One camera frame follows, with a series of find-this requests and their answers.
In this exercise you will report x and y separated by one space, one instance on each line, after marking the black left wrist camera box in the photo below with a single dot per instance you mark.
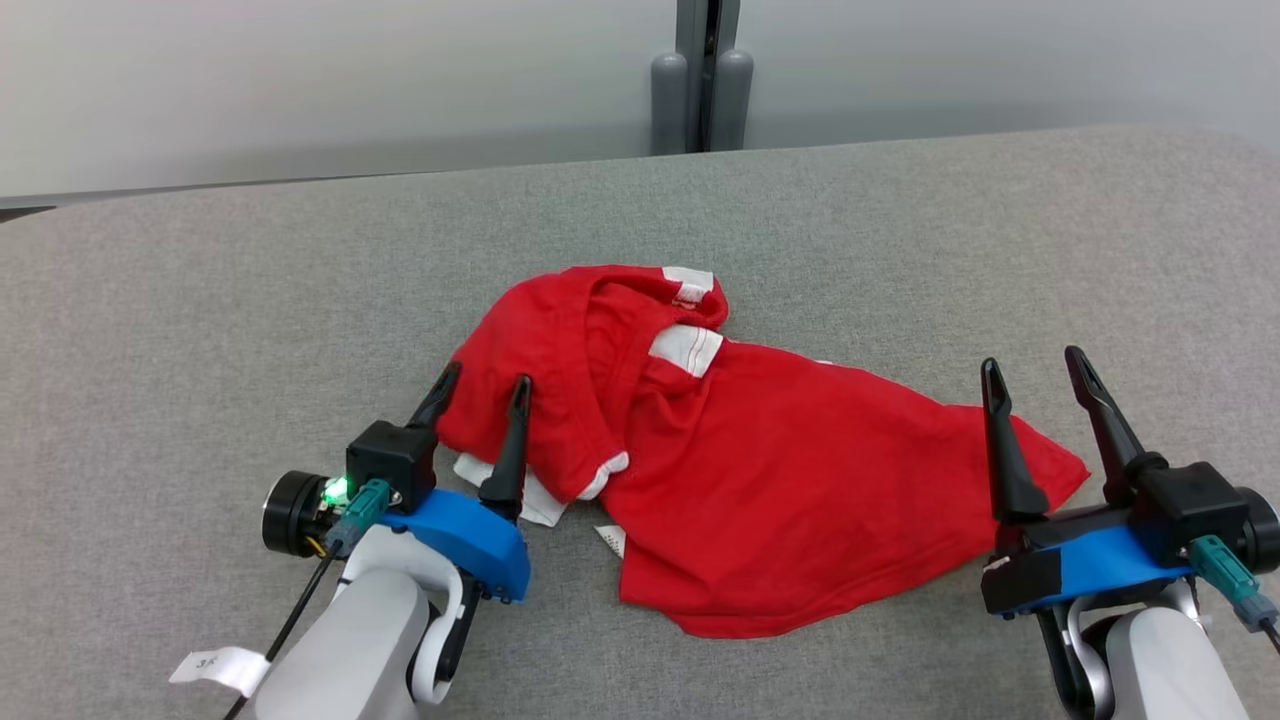
390 460

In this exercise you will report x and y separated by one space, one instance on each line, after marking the grey cylindrical post foot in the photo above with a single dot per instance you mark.
733 100

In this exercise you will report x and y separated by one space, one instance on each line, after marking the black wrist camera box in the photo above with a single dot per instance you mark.
390 460
1190 505

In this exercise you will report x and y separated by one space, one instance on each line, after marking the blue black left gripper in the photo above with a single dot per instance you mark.
470 540

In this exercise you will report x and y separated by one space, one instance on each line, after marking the grey metal partition post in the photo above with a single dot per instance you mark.
690 30

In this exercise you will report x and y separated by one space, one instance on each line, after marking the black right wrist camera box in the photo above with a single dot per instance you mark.
1190 505

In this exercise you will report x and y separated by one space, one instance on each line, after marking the grey wall post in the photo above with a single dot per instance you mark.
668 105

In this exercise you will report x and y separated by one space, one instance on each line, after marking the white paper label tag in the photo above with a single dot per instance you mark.
225 668

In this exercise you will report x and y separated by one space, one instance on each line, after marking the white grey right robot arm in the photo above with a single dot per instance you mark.
1160 670

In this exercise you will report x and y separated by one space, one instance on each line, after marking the red white-sleeved t-shirt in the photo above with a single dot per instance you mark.
820 480

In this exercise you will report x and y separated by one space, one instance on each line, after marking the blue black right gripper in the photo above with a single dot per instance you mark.
1100 560

